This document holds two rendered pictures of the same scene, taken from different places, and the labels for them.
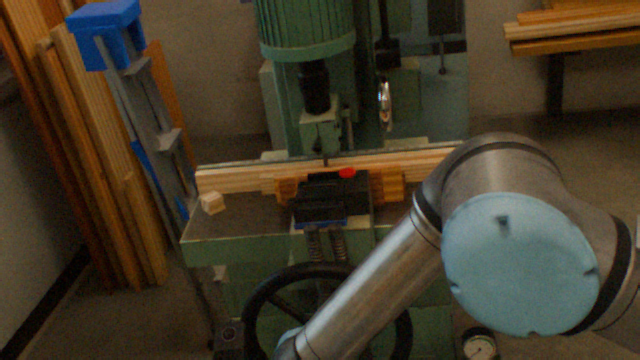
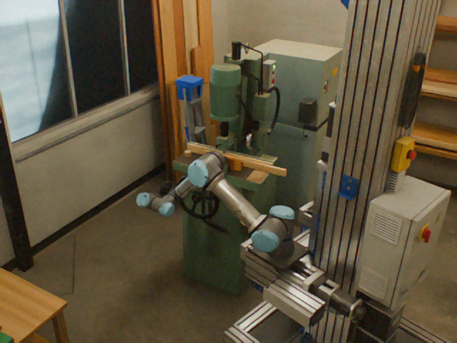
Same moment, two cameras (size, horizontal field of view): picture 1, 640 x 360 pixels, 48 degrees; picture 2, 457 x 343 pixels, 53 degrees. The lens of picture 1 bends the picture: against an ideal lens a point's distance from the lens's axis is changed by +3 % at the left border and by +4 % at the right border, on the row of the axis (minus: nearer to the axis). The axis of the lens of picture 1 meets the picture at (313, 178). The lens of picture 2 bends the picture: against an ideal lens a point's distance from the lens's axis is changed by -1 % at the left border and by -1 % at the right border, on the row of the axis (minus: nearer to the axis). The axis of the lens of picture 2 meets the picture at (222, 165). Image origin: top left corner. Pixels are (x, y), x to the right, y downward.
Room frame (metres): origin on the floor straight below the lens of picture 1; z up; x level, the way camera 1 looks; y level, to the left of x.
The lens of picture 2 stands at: (-1.27, -0.83, 2.23)
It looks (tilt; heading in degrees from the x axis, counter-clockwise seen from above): 27 degrees down; 18
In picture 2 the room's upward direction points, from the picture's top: 1 degrees clockwise
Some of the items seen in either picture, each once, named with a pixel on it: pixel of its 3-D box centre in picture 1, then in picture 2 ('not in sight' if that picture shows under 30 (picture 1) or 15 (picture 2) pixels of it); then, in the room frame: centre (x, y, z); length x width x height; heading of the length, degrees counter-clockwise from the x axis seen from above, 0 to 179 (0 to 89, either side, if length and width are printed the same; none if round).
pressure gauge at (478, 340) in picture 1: (478, 346); not in sight; (0.99, -0.25, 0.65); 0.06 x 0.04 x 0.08; 81
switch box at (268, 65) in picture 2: not in sight; (268, 74); (1.53, -0.22, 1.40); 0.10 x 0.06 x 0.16; 171
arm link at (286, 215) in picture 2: not in sight; (280, 221); (0.57, -0.54, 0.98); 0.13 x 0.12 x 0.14; 168
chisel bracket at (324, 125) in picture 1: (323, 126); (226, 141); (1.26, -0.03, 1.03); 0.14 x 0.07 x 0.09; 171
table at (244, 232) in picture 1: (339, 226); (218, 172); (1.13, -0.03, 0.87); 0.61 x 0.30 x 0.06; 81
